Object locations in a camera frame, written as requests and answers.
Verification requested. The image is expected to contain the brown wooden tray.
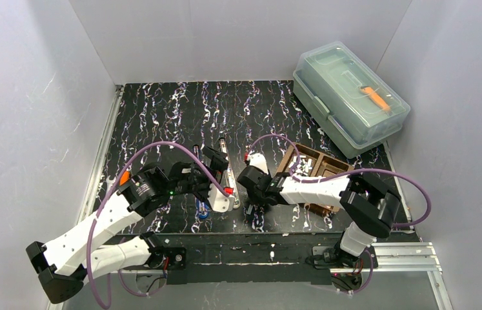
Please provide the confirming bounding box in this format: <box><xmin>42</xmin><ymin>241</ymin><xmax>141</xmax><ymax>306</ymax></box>
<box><xmin>274</xmin><ymin>143</ymin><xmax>355</xmax><ymax>214</ymax></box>

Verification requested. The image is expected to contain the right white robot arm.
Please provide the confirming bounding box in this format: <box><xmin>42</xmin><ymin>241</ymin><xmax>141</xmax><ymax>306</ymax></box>
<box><xmin>237</xmin><ymin>165</ymin><xmax>401</xmax><ymax>267</ymax></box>

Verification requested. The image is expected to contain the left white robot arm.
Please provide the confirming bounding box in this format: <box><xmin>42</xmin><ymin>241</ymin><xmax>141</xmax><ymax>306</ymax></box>
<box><xmin>26</xmin><ymin>147</ymin><xmax>235</xmax><ymax>304</ymax></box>

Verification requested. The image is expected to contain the black marbled mat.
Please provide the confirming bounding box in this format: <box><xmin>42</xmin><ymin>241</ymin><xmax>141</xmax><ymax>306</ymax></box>
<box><xmin>95</xmin><ymin>79</ymin><xmax>405</xmax><ymax>235</ymax></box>

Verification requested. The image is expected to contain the pile of staple strips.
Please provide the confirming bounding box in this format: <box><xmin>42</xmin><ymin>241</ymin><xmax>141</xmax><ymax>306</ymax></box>
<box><xmin>288</xmin><ymin>155</ymin><xmax>316</xmax><ymax>176</ymax></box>

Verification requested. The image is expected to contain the silver open-end wrench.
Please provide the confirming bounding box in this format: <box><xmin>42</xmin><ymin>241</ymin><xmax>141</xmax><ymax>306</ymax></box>
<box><xmin>105</xmin><ymin>176</ymin><xmax>115</xmax><ymax>191</ymax></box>

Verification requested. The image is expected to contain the clear plastic storage box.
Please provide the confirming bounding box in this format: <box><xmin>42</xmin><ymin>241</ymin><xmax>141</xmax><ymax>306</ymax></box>
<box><xmin>293</xmin><ymin>41</ymin><xmax>410</xmax><ymax>158</ymax></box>

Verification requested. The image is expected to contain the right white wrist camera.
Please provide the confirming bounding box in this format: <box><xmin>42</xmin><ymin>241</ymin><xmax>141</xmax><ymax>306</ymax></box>
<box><xmin>245</xmin><ymin>153</ymin><xmax>269</xmax><ymax>174</ymax></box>

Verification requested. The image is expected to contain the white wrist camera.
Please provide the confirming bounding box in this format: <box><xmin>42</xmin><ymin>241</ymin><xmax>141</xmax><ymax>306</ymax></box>
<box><xmin>245</xmin><ymin>153</ymin><xmax>269</xmax><ymax>174</ymax></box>
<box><xmin>208</xmin><ymin>183</ymin><xmax>236</xmax><ymax>213</ymax></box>

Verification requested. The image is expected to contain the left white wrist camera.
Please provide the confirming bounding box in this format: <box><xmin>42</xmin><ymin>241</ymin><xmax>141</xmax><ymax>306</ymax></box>
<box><xmin>208</xmin><ymin>183</ymin><xmax>236</xmax><ymax>213</ymax></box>

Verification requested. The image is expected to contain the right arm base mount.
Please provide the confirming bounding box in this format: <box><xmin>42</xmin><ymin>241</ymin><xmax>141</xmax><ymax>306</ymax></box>
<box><xmin>305</xmin><ymin>245</ymin><xmax>378</xmax><ymax>295</ymax></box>

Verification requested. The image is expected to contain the orange handled tool in box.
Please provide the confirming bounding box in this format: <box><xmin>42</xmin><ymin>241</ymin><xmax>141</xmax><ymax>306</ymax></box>
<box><xmin>359</xmin><ymin>86</ymin><xmax>391</xmax><ymax>112</ymax></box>

